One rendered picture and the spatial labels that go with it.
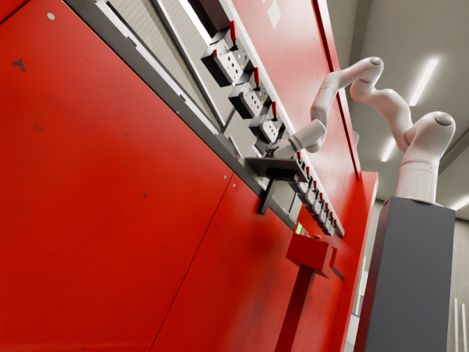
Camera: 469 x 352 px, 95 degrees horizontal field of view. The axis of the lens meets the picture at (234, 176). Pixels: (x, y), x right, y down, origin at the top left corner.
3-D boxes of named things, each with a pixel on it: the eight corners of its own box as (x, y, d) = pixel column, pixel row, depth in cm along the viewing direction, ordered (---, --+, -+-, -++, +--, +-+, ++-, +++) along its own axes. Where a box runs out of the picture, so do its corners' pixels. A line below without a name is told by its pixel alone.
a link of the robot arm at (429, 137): (424, 180, 94) (430, 136, 101) (460, 160, 77) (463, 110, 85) (393, 171, 97) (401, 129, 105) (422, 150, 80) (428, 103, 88)
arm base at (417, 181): (433, 225, 87) (437, 185, 93) (458, 209, 71) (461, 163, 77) (378, 211, 96) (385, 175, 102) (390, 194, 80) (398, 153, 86)
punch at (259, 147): (253, 147, 108) (259, 133, 111) (250, 147, 109) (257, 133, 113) (262, 158, 115) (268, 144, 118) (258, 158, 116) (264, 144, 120)
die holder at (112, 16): (75, 22, 48) (100, -3, 51) (68, 31, 52) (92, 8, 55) (208, 151, 83) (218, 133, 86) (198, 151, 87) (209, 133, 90)
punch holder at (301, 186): (299, 184, 147) (306, 164, 153) (287, 182, 153) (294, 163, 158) (305, 194, 157) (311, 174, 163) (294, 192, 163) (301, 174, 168)
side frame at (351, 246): (335, 373, 209) (377, 172, 285) (262, 325, 264) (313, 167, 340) (340, 370, 226) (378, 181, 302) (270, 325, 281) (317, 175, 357)
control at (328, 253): (321, 271, 87) (332, 229, 93) (285, 257, 97) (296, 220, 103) (330, 279, 101) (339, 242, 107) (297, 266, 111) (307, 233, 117)
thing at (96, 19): (47, -17, 36) (65, -32, 37) (28, 26, 49) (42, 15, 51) (343, 282, 243) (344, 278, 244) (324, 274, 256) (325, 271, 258)
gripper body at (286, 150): (292, 147, 110) (274, 159, 112) (286, 133, 103) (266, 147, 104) (301, 155, 105) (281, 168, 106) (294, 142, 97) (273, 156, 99)
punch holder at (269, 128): (262, 126, 106) (273, 100, 111) (248, 126, 111) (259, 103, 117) (273, 144, 116) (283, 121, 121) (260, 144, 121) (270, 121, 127)
